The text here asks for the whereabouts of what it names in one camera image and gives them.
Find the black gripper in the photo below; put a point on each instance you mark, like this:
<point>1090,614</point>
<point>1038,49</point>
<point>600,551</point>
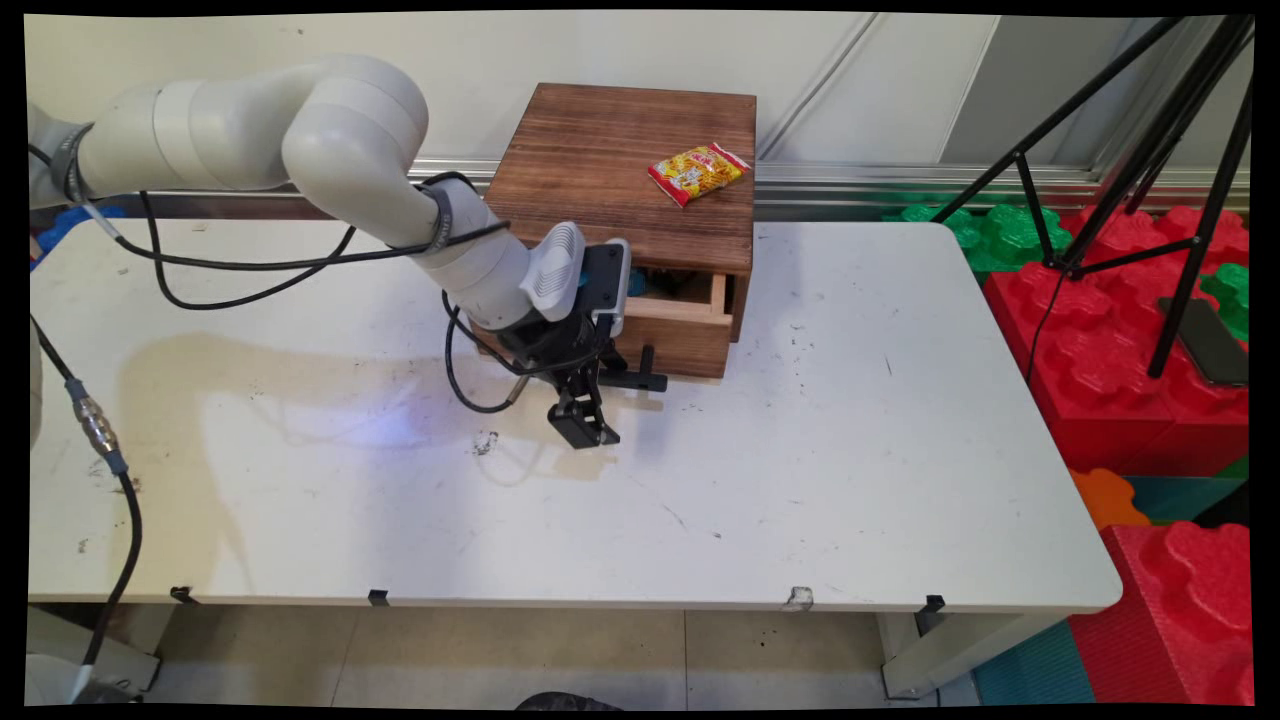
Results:
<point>555,350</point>

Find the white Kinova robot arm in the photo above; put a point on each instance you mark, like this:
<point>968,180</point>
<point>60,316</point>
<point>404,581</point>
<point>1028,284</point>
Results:
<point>350,130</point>

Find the brown wooden drawer cabinet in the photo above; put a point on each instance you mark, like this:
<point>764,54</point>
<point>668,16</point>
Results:
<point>600,150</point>

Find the yellow red snack packet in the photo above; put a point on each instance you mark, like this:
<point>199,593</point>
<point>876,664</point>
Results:
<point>700,172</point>

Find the white tape scrap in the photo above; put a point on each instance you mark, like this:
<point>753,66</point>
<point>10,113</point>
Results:
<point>799,599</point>

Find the white table leg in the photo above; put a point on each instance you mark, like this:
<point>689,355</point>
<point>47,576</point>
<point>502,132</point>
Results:
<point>930,660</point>
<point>115,650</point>

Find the green foam block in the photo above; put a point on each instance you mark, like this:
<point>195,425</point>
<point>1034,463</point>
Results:
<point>1000,240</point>
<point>1232,290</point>

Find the large red foam block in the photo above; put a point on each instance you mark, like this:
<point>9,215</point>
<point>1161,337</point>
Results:
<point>1100,400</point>

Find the teal foam mat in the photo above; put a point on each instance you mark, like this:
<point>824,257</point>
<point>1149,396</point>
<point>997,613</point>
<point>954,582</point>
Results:
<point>1040,670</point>

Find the orange foam piece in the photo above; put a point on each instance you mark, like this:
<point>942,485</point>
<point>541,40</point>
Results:
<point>1105,500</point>

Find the black tripod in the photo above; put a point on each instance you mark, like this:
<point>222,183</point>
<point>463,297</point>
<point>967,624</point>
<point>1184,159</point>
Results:
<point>1195,260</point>

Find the black phone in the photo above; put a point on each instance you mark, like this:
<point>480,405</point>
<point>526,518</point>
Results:
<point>1215,345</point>

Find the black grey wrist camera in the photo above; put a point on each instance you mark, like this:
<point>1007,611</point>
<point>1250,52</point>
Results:
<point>605,280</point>

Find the white ribbed wrist mount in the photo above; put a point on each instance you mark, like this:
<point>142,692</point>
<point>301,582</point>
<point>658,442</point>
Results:
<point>552,270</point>

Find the aluminium wall rail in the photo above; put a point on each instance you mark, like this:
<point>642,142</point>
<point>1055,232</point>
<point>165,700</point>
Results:
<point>850,185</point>

